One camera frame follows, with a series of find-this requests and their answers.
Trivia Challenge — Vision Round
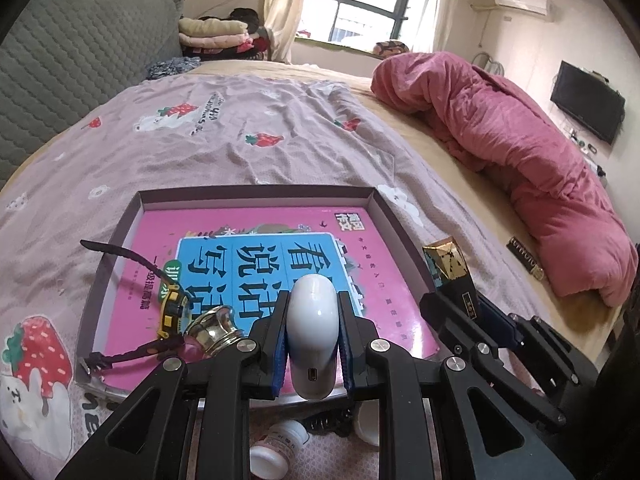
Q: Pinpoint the black and silver clip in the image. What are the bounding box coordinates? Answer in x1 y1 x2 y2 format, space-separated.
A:
305 407 353 436

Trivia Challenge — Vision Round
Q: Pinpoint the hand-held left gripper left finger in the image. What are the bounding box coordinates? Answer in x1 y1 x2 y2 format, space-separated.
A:
55 290 291 480

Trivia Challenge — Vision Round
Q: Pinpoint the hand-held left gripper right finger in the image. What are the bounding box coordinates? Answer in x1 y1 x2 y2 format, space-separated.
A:
337 290 576 480

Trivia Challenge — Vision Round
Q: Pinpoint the black wall television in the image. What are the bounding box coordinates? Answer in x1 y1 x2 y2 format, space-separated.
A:
550 60 626 146

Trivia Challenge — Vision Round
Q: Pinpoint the dark patterned cloth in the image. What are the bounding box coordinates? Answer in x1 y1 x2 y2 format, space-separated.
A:
146 56 201 81

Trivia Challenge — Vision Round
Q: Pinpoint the white air conditioner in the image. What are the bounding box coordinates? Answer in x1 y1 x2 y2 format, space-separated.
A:
492 0 553 21

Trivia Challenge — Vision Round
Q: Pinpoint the white ribbed jar cap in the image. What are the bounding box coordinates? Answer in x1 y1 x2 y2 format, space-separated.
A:
352 402 388 448

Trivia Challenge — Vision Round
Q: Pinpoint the stack of folded clothes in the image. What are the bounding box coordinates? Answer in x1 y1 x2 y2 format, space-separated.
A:
177 7 271 61

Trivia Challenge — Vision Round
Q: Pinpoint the pink book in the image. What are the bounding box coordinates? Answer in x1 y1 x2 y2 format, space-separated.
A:
102 205 441 401

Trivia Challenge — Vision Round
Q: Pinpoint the brown patterned bag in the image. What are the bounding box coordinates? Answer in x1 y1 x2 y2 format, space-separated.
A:
372 40 411 58

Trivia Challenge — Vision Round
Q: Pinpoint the metal chair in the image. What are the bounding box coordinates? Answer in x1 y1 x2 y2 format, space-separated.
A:
472 50 506 76

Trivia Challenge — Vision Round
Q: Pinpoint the dark grey box tray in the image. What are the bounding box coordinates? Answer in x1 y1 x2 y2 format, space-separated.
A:
74 186 443 408

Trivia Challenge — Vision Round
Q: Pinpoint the white earbuds case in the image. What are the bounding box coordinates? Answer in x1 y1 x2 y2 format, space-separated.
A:
287 276 338 401

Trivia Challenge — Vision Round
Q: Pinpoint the window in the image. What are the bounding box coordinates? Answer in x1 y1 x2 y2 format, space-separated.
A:
295 0 426 53

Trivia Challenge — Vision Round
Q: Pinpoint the pink quilt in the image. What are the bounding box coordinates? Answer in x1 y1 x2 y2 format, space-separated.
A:
371 51 633 308

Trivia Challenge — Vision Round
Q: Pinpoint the brass metal fitting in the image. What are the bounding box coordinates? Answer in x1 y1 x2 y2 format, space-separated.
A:
184 305 248 358

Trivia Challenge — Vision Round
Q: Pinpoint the yellow black wrist watch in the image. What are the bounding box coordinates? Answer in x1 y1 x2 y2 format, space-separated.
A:
80 239 195 373

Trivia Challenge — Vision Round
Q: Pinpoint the beige bed sheet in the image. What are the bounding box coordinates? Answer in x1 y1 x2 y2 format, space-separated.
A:
195 57 626 401

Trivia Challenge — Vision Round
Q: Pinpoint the cream curtain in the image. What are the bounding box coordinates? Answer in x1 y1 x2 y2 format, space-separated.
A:
262 0 313 63
407 0 481 61

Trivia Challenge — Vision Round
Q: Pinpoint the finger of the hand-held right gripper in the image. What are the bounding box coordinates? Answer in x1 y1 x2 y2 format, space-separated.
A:
477 294 601 396
419 291 568 433

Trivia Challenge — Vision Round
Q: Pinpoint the grey quilted headboard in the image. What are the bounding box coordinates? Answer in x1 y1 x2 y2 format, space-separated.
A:
0 0 183 191

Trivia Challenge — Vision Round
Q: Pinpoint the strawberry printed blanket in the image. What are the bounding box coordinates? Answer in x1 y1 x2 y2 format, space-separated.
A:
0 72 551 461

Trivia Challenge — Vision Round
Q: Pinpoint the black gold slim box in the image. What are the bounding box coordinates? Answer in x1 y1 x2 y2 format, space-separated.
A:
421 236 483 321

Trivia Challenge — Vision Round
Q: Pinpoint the white pill bottle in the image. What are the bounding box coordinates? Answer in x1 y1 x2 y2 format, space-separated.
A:
248 420 311 480

